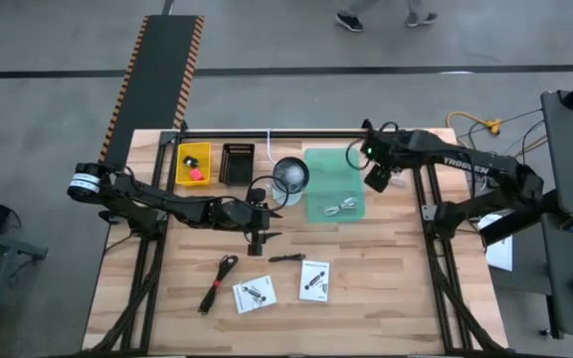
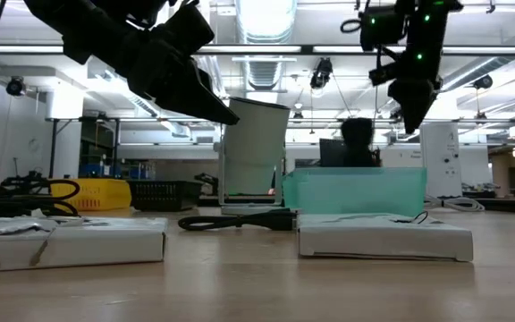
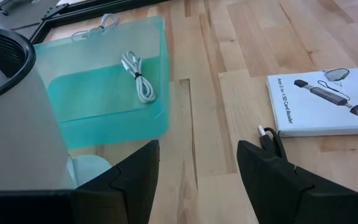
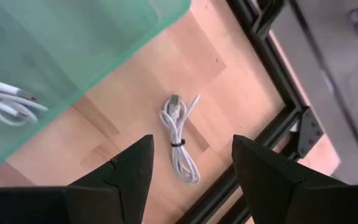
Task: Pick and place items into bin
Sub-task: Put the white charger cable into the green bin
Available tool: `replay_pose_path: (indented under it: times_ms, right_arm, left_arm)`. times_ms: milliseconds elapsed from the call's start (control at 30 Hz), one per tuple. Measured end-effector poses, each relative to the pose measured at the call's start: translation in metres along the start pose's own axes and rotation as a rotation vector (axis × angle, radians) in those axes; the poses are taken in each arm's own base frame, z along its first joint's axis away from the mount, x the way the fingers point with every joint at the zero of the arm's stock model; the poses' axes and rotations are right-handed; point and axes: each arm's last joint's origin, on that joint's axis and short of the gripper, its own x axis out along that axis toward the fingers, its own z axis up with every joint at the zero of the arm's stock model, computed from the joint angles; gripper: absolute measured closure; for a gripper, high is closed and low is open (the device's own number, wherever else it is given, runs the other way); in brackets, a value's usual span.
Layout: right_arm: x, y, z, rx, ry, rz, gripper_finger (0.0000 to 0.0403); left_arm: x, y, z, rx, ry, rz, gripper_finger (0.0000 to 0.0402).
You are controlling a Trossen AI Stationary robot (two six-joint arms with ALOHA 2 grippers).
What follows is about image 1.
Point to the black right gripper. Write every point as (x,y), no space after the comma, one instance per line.
(391,149)

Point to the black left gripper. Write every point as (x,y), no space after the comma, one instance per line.
(232,214)

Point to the white instruction booklet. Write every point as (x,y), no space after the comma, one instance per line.
(314,281)
(254,294)

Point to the small red item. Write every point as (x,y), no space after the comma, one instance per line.
(197,175)

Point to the small black item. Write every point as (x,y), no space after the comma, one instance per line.
(190,161)

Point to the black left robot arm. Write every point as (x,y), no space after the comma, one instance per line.
(132,191)

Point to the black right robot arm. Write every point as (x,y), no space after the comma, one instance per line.
(465,164)

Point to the black mesh bin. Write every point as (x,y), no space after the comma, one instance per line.
(237,169)

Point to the yellow plastic bin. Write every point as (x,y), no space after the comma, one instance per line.
(202,154)

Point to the clear round cup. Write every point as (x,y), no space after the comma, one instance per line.
(291,176)

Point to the green translucent plastic tray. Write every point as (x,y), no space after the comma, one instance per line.
(333,184)

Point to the person's leg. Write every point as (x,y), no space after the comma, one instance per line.
(418,20)
(350,22)

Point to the white paper sheet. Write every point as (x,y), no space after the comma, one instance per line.
(503,256)

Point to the black mat with striped edges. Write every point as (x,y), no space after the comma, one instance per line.
(157,74)

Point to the black side desk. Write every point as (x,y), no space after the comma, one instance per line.
(565,278)

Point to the black frame clip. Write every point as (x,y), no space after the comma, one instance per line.
(366,124)

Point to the grey frame bracket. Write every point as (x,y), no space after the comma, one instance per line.
(428,213)

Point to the black metal table frame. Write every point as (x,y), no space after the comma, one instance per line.
(291,134)

